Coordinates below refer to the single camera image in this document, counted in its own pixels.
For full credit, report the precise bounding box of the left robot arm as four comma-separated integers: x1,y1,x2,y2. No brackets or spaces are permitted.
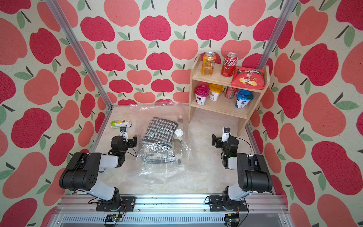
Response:
59,136,138,212

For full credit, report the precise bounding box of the left aluminium corner post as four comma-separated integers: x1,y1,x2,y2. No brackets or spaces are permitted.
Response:
45,0,113,110

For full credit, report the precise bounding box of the yellow lid cup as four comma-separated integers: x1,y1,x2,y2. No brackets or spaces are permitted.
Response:
209,84,224,101

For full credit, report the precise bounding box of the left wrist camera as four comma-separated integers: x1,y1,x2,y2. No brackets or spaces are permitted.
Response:
120,127,128,138

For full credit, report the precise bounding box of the red chips bag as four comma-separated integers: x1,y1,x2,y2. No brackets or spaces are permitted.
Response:
231,67,265,90

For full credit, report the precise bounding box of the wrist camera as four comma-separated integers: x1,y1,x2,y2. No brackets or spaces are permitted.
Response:
120,127,128,138
221,127,231,142

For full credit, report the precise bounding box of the wooden two-tier shelf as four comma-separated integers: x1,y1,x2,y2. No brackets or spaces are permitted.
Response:
188,55,270,135

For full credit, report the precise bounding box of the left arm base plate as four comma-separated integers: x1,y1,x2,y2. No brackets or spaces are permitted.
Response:
96,196,136,212

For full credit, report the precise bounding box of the white vacuum bag valve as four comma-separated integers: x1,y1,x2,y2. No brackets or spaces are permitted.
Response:
175,129,184,137

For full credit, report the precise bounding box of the red cola can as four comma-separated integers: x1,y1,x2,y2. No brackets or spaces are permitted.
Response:
221,53,238,77

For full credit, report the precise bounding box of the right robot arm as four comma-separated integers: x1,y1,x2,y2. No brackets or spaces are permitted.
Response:
205,134,273,212

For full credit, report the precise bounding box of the green white drink carton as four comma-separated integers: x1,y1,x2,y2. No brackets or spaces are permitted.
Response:
110,120,132,129

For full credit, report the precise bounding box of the black white houndstooth scarf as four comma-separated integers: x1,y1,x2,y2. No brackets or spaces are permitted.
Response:
142,117,179,148

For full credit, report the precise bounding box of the right aluminium corner post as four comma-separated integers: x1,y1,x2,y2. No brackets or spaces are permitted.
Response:
257,0,298,70

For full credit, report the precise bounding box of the blue lid cup on shelf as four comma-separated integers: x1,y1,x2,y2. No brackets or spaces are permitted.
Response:
235,89,253,109

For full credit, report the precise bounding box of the aluminium corner post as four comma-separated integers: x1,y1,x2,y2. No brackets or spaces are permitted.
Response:
257,0,298,70
45,0,113,110

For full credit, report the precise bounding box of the aluminium front rail frame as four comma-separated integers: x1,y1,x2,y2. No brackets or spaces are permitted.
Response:
46,194,294,227

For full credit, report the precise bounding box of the clear plastic vacuum bag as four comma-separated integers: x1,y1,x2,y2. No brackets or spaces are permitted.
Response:
127,104,203,184

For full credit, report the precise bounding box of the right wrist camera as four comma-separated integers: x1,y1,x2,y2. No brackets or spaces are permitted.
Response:
221,127,231,142

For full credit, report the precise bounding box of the grey white folded scarf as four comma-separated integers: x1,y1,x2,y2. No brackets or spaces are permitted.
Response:
143,153,182,165

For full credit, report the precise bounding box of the red can lower shelf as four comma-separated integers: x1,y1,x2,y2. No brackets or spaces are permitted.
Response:
225,87,236,99

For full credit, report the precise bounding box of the orange drink can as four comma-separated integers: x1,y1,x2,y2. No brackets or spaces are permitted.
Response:
202,52,216,76

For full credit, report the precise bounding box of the pink lid cup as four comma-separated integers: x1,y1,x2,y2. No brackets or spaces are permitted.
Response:
194,85,209,106

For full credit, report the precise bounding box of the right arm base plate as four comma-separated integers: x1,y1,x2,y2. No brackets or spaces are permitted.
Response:
205,195,248,212

